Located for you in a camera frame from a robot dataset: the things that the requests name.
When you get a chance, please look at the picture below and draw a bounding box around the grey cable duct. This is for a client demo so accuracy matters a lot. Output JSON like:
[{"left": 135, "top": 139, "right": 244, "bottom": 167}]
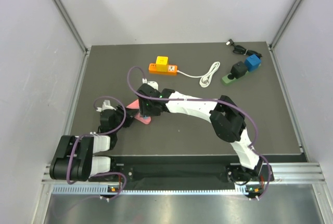
[{"left": 52, "top": 183, "right": 262, "bottom": 195}]

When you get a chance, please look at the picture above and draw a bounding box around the white power cable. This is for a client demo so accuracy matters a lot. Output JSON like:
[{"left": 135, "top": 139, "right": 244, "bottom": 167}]
[{"left": 176, "top": 61, "right": 221, "bottom": 88}]

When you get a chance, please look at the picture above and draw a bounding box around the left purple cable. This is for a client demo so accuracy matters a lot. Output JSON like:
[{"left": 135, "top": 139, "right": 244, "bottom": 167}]
[{"left": 66, "top": 95, "right": 128, "bottom": 202}]

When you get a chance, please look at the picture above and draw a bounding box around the black power cable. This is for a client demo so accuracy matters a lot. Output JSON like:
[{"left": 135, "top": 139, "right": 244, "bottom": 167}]
[{"left": 225, "top": 39, "right": 263, "bottom": 59}]

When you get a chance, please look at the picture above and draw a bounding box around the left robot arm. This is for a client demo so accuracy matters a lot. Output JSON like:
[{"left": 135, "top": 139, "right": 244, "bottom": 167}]
[{"left": 49, "top": 100, "right": 139, "bottom": 181}]

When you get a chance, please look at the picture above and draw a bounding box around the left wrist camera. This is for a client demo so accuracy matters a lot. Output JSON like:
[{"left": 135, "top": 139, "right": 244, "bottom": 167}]
[{"left": 96, "top": 100, "right": 115, "bottom": 112}]

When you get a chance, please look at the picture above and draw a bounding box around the green power strip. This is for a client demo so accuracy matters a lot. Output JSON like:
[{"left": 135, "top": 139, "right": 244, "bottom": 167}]
[{"left": 221, "top": 71, "right": 251, "bottom": 85}]

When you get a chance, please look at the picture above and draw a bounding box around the yellow cube adapter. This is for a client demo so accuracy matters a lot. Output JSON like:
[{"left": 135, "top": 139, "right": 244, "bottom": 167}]
[{"left": 156, "top": 56, "right": 169, "bottom": 72}]

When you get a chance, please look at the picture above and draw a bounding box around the blue cube adapter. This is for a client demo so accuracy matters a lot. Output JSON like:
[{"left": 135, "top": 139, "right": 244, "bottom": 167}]
[{"left": 245, "top": 55, "right": 261, "bottom": 72}]

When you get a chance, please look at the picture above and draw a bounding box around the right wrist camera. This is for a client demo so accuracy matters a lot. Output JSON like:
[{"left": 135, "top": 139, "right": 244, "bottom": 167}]
[{"left": 142, "top": 78, "right": 159, "bottom": 90}]

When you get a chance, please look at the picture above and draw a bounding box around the orange power strip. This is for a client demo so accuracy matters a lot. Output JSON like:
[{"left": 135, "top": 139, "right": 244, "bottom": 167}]
[{"left": 148, "top": 63, "right": 177, "bottom": 76}]

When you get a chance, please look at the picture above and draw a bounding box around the black cube adapter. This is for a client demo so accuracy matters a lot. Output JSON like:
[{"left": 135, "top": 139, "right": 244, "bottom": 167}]
[{"left": 230, "top": 61, "right": 248, "bottom": 79}]

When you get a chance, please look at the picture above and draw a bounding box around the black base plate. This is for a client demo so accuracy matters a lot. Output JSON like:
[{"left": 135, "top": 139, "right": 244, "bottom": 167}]
[{"left": 113, "top": 164, "right": 274, "bottom": 182}]

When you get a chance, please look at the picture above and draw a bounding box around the pink triangular socket board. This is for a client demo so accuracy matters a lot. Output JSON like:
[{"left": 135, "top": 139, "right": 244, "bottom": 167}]
[{"left": 127, "top": 99, "right": 151, "bottom": 125}]

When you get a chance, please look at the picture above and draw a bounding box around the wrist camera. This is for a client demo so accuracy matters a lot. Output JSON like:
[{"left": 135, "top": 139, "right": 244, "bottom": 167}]
[
  {"left": 96, "top": 100, "right": 115, "bottom": 112},
  {"left": 142, "top": 78, "right": 159, "bottom": 90}
]

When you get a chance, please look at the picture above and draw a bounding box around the purple cable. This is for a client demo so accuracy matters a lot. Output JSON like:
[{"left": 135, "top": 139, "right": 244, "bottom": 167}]
[
  {"left": 127, "top": 66, "right": 273, "bottom": 201},
  {"left": 66, "top": 95, "right": 128, "bottom": 202}
]

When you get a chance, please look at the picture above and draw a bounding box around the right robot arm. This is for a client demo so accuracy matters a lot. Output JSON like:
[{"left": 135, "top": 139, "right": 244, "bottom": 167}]
[{"left": 136, "top": 83, "right": 263, "bottom": 180}]

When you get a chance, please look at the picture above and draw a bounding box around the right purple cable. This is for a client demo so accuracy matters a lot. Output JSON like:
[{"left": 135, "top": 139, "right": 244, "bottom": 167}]
[{"left": 127, "top": 66, "right": 273, "bottom": 201}]

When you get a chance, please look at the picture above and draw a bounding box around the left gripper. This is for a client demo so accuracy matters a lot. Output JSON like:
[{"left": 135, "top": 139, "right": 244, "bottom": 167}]
[{"left": 112, "top": 104, "right": 139, "bottom": 133}]

